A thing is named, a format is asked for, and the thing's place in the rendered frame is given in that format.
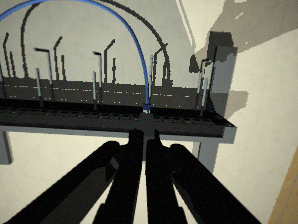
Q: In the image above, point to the blue patch cord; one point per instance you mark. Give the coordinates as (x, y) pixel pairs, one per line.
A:
(21, 5)

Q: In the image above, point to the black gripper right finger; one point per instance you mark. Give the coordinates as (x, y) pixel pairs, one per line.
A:
(208, 200)

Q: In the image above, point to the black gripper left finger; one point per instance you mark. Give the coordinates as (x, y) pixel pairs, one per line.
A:
(70, 199)

